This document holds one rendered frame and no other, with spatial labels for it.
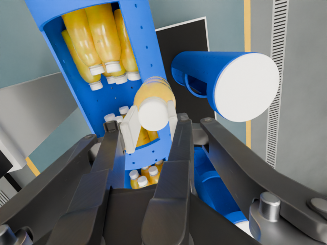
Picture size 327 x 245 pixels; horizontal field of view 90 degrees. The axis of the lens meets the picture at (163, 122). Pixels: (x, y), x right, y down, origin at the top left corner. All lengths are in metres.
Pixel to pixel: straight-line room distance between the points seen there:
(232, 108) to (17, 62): 1.72
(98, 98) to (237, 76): 0.53
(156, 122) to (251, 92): 0.60
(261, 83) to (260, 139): 1.73
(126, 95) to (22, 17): 1.31
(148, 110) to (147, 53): 0.25
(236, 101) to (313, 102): 2.05
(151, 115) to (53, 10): 0.31
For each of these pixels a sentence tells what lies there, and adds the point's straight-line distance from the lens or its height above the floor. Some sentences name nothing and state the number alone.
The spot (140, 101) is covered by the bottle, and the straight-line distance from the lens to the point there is 0.23.
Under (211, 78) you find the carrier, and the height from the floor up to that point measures 0.99.
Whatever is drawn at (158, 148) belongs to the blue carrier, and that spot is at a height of 1.22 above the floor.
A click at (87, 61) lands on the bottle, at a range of 0.52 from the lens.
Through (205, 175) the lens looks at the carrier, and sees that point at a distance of 1.54.
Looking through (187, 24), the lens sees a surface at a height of 0.15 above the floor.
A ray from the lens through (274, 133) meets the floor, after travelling 2.56.
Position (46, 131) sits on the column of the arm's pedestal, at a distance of 1.12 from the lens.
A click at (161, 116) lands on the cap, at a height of 1.44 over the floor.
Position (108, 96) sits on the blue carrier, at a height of 0.98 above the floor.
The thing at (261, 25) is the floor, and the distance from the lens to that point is 2.03.
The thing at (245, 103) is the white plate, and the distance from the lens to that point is 0.76.
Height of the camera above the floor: 1.63
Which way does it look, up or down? 65 degrees down
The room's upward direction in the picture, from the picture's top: 159 degrees clockwise
